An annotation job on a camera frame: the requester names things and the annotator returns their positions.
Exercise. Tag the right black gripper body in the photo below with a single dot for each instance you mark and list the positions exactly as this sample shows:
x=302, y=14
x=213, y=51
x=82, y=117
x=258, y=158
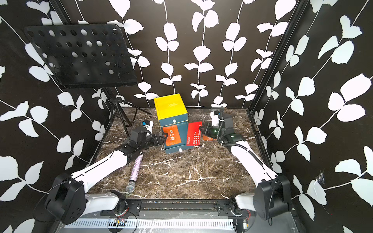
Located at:
x=216, y=133

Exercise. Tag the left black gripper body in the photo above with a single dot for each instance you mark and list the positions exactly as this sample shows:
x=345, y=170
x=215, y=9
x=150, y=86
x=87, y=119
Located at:
x=150, y=141

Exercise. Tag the orange postcard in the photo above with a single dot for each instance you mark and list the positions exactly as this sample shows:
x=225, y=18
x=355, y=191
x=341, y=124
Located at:
x=207, y=137
x=174, y=137

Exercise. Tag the teal drawer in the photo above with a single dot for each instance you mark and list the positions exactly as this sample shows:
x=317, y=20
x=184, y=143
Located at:
x=183, y=128
x=173, y=120

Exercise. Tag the teal top drawer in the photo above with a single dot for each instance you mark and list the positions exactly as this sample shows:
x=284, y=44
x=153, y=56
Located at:
x=173, y=120

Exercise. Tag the yellow drawer cabinet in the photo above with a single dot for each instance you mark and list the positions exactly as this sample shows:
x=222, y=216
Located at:
x=169, y=106

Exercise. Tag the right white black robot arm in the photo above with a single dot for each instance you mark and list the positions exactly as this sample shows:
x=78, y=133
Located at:
x=271, y=196

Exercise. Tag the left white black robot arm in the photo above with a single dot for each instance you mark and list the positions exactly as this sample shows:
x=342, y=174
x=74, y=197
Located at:
x=69, y=198

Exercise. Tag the glitter purple microphone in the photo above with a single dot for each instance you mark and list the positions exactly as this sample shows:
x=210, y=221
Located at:
x=134, y=175

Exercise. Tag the black tripod stand legs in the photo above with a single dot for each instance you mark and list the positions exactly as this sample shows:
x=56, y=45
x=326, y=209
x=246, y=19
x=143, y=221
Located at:
x=117, y=110

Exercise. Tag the black perforated music stand tray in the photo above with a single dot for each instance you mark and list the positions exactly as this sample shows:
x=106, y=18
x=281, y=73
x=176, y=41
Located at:
x=84, y=55

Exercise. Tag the black base rail with mounts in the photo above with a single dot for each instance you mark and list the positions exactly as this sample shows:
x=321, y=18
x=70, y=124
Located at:
x=174, y=208

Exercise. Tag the white slotted cable duct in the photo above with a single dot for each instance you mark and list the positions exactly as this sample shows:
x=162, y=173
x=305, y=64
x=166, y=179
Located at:
x=132, y=223

